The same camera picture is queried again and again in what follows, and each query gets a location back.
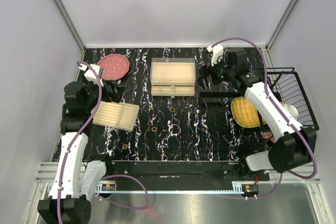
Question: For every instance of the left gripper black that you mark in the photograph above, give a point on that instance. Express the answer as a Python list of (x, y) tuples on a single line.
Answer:
[(115, 95)]

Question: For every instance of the beige jewelry box with drawers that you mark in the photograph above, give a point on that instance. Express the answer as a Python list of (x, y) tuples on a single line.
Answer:
[(173, 77)]

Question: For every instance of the yellow woven bamboo plate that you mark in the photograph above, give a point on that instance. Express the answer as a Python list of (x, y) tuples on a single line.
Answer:
[(244, 113)]

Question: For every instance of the pink floral ceramic bowl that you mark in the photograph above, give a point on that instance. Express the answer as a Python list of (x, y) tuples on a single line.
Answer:
[(292, 110)]

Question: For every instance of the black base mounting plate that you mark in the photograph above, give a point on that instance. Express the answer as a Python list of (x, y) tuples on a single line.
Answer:
[(185, 176)]

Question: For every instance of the pink dotted plate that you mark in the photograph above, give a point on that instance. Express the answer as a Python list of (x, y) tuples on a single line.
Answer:
[(115, 67)]

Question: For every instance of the beige jewelry tray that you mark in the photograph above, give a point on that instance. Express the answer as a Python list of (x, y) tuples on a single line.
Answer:
[(121, 116)]

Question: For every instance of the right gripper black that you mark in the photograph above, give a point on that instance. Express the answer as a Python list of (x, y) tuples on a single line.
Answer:
[(209, 70)]

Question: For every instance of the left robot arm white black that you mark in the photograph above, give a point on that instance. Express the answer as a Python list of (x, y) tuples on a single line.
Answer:
[(69, 200)]

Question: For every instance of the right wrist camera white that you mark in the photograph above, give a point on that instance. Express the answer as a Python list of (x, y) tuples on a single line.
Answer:
[(216, 52)]

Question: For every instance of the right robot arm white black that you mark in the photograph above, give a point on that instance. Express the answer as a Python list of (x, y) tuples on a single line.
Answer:
[(293, 148)]

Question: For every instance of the pink patterned cup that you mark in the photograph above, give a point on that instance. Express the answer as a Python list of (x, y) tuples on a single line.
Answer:
[(268, 136)]

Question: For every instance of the black wire dish rack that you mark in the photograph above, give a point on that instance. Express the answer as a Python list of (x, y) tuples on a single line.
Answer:
[(221, 133)]

